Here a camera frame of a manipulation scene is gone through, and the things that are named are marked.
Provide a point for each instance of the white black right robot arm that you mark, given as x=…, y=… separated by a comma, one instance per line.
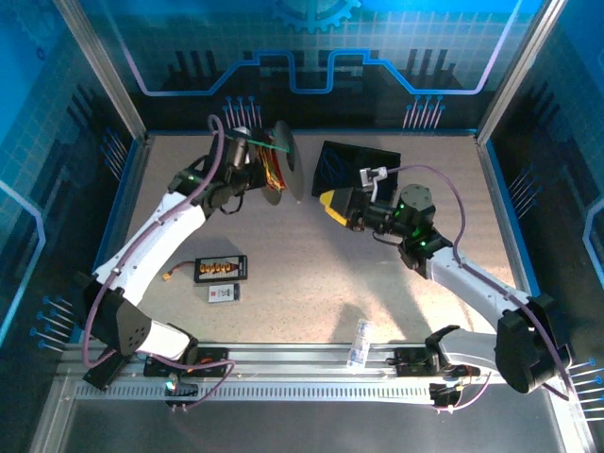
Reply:
x=472, y=278

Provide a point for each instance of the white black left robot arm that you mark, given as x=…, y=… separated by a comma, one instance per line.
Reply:
x=160, y=236

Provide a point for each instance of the black plastic tray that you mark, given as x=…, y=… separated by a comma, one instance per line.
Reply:
x=373, y=158

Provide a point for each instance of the black board with yellow connectors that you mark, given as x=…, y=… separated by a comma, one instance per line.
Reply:
x=222, y=269

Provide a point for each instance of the clear plastic packet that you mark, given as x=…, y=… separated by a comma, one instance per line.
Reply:
x=359, y=344

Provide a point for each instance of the small white black card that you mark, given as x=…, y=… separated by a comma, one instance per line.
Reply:
x=224, y=293

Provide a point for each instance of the black controller box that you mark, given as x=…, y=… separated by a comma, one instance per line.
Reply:
x=181, y=389
x=443, y=395

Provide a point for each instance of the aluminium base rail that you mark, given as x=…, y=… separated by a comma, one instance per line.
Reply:
x=292, y=354

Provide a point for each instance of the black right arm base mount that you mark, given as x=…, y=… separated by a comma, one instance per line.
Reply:
x=410, y=361

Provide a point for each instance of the aluminium frame post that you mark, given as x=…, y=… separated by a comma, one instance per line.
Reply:
x=105, y=71
x=519, y=71

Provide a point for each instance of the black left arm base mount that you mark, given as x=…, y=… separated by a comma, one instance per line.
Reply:
x=212, y=354

